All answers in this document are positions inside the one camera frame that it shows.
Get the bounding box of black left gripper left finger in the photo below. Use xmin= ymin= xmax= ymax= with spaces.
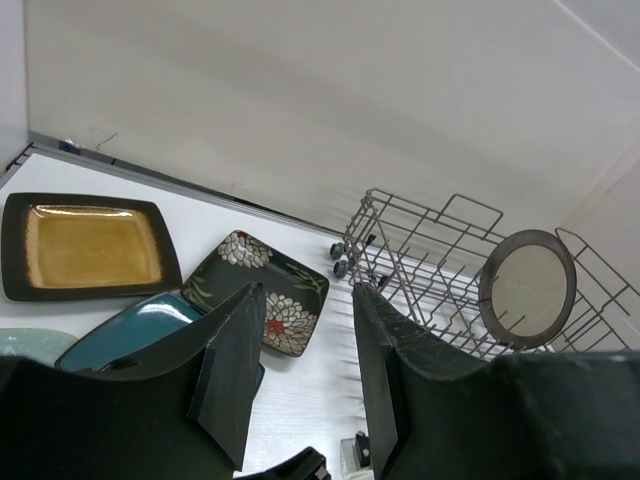
xmin=1 ymin=283 xmax=266 ymax=479

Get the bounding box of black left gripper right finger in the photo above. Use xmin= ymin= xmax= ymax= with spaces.
xmin=352 ymin=284 xmax=639 ymax=479

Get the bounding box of square teal plate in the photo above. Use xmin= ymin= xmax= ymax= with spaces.
xmin=39 ymin=284 xmax=257 ymax=396

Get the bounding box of round cream plate metallic rim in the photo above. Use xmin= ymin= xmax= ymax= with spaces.
xmin=478 ymin=229 xmax=577 ymax=351

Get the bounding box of square black floral plate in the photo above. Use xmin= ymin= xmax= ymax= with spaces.
xmin=179 ymin=229 xmax=331 ymax=359

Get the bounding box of light green floral plate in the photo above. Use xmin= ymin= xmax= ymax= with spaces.
xmin=1 ymin=328 xmax=77 ymax=366

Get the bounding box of square yellow brown plate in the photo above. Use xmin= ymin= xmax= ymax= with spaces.
xmin=1 ymin=192 xmax=182 ymax=302

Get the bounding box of grey wire dish rack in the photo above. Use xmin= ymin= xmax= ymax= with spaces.
xmin=330 ymin=188 xmax=639 ymax=360

